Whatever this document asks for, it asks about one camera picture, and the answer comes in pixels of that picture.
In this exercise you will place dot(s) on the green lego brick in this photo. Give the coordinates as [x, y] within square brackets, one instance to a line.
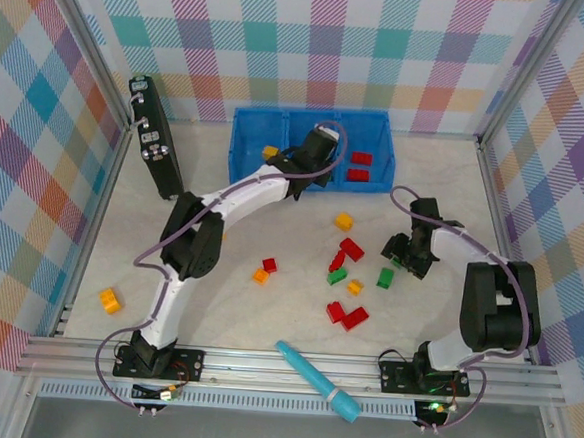
[337, 276]
[385, 278]
[396, 260]

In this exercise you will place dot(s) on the long red lego brick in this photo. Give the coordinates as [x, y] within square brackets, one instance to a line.
[357, 175]
[355, 318]

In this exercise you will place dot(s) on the orange-yellow lego brick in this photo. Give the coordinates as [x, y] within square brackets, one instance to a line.
[260, 276]

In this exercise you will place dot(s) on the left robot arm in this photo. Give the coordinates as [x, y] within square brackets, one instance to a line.
[253, 196]

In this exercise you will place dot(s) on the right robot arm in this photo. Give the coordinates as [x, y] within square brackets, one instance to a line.
[496, 303]

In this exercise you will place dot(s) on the small red lego brick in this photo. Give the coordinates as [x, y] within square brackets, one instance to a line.
[269, 264]
[337, 261]

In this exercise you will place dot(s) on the blue three-compartment bin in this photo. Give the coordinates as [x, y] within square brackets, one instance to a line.
[253, 126]

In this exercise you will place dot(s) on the teal pen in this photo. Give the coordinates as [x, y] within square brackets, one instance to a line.
[311, 376]

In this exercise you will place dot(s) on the small black circuit board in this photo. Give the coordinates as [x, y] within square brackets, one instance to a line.
[433, 415]
[149, 395]

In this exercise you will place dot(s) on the black control box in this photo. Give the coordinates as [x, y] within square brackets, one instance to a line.
[155, 134]

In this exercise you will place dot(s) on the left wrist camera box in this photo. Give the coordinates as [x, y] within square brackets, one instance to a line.
[328, 131]

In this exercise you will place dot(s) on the aluminium side rail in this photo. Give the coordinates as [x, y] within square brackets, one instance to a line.
[496, 203]
[110, 181]

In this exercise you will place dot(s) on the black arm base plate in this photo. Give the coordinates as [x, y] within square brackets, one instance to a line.
[186, 364]
[396, 379]

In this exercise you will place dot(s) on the long aluminium frame rail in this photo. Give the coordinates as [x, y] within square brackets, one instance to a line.
[241, 368]

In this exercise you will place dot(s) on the aluminium frame post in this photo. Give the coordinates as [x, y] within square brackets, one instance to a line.
[94, 47]
[527, 70]

